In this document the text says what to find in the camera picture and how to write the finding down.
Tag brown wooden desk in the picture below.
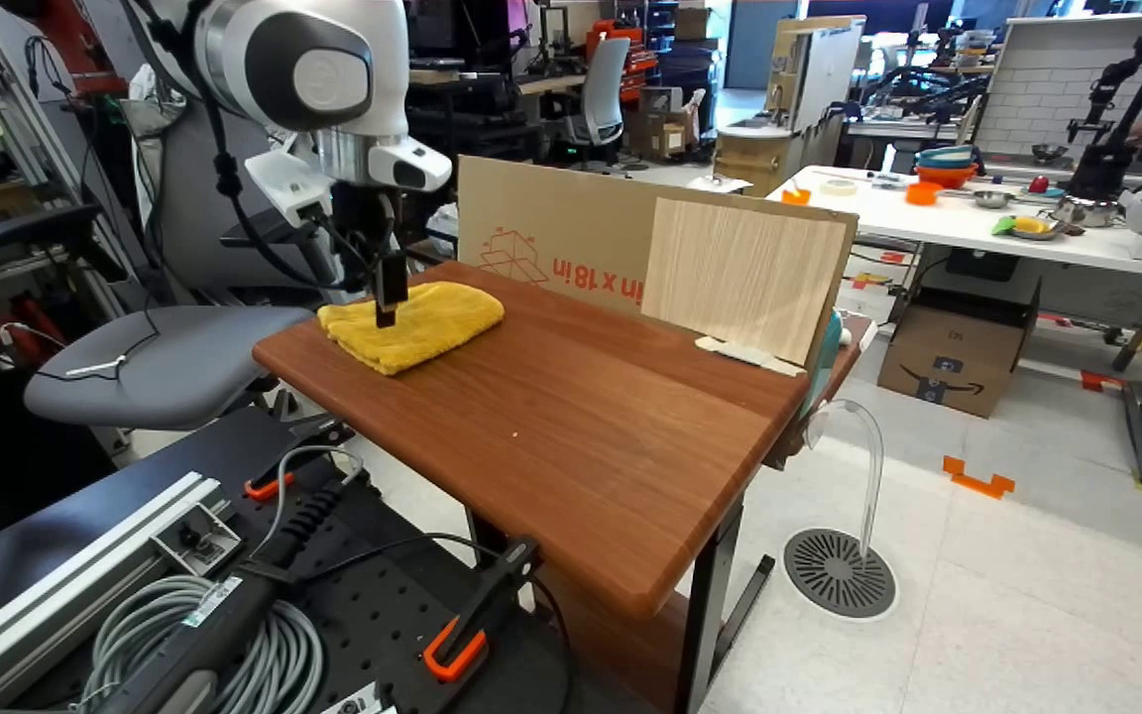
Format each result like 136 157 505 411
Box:
250 255 866 714

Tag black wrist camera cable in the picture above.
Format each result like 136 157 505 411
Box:
190 76 383 293

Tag cardboard box with drone print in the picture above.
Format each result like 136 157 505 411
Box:
875 288 1040 421

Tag teal plastic object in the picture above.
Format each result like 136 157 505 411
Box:
806 308 852 399

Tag grey office chair with jacket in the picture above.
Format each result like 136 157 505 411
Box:
20 76 337 431

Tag green and yellow toy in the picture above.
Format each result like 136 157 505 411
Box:
990 211 1063 247

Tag stack of cardboard boxes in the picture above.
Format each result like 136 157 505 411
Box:
710 119 811 202

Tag orange floor bracket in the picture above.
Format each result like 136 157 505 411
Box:
940 451 1018 503

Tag light grey office chair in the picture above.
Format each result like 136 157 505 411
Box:
568 37 637 152

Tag upright cardboard board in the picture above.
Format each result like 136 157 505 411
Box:
764 13 868 136

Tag light wood base strip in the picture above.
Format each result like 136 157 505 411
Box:
688 330 810 380

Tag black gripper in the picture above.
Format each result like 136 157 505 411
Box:
329 178 411 330

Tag black clamp orange handle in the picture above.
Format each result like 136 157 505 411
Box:
416 531 547 690
239 441 355 511

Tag white gooseneck stand round base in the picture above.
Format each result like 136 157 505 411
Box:
782 394 904 621

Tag thick black connector cable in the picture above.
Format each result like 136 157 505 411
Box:
92 466 355 714

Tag yellow towel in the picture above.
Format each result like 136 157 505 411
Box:
312 279 513 380

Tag grey coiled cable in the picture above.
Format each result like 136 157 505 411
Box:
69 566 329 714

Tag short aluminium rail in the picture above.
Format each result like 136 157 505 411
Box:
322 681 403 714

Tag black under-table drawer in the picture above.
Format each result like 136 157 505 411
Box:
920 247 1041 314

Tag blue and orange bowls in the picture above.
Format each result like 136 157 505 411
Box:
912 145 985 190

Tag white wrist camera unit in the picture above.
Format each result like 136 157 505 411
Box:
240 136 460 250

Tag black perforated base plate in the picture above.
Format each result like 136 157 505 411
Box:
0 399 576 714

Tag long aluminium rail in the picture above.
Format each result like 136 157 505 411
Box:
0 466 246 708

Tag white perforated board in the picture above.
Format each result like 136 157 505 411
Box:
973 6 1142 172

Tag large cardboard box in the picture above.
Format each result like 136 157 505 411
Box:
452 152 733 316

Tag white work table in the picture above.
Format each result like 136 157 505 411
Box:
764 157 1142 501

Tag grey metal stand pole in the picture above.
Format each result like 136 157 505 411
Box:
0 0 160 314

